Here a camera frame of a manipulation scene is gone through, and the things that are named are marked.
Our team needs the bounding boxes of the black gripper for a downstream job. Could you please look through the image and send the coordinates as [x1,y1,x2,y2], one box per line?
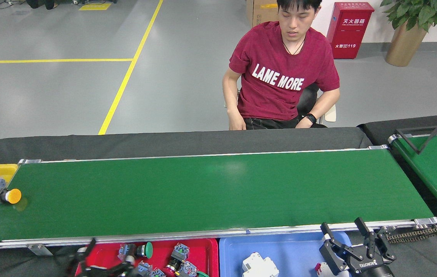
[320,217,396,277]

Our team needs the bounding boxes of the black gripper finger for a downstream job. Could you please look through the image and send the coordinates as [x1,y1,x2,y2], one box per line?
[67,239,96,277]
[95,261,136,277]

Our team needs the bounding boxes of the white circuit breaker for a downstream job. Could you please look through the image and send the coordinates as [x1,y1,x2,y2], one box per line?
[241,252,280,277]
[315,262,339,277]

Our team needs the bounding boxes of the blue plastic tray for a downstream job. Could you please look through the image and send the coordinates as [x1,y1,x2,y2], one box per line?
[219,231,353,277]

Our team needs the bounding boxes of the red plastic tray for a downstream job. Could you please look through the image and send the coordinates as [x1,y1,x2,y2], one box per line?
[75,238,219,277]

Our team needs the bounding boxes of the long green conveyor belt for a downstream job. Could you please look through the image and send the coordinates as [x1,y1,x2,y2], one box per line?
[0,144,437,257]

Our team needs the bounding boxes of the person's right hand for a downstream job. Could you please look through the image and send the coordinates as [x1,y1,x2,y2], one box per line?
[229,113,246,130]

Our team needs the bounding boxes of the potted plant in gold pot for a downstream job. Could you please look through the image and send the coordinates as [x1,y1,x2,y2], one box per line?
[380,0,437,67]

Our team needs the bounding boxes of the red fire extinguisher cabinet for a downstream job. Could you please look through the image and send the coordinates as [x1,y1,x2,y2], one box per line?
[326,2,375,59]

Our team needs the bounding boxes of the brown cardboard box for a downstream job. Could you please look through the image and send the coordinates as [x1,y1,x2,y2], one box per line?
[246,0,280,27]

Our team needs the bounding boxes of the background person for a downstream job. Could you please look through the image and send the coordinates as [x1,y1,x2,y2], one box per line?
[26,0,56,10]

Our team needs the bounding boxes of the black conveyor drive chain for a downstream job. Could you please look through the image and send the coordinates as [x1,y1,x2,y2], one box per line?
[380,225,437,244]

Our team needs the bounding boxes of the black angled guide frame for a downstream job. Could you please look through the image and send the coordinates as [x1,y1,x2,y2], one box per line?
[395,117,437,155]

